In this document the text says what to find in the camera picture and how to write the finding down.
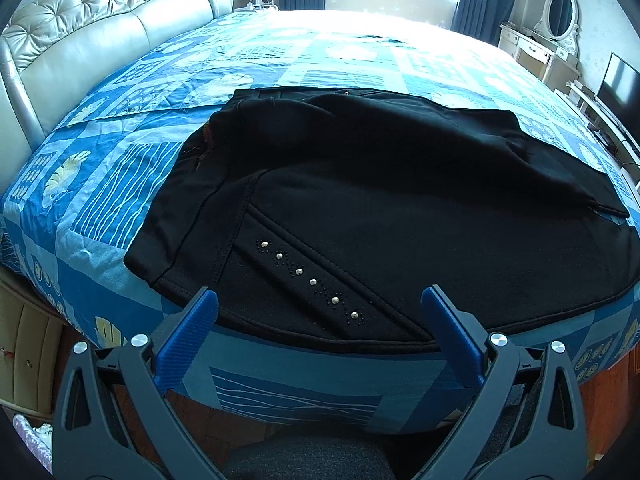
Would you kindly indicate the cream tufted leather headboard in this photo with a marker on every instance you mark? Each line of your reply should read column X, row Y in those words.
column 53, row 52

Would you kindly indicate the black studded pants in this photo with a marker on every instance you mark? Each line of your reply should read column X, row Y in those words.
column 319, row 216

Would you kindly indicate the cream bedside cabinet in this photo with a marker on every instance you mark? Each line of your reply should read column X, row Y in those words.
column 34, row 339

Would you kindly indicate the white tv cabinet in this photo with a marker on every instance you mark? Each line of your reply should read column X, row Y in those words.
column 606, row 128

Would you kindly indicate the oval white framed mirror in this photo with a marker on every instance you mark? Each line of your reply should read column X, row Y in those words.
column 559, row 23

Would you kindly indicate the black television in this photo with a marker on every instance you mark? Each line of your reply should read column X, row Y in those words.
column 620, row 92

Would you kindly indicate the white dressing table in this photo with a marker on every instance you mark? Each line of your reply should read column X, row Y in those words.
column 552, row 65

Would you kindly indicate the blue patterned bedspread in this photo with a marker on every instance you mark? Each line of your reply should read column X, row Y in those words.
column 70, row 215

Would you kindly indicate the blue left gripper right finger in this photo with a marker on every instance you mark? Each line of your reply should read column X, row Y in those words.
column 460, row 337

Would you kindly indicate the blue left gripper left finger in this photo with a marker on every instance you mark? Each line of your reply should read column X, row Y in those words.
column 178, row 339

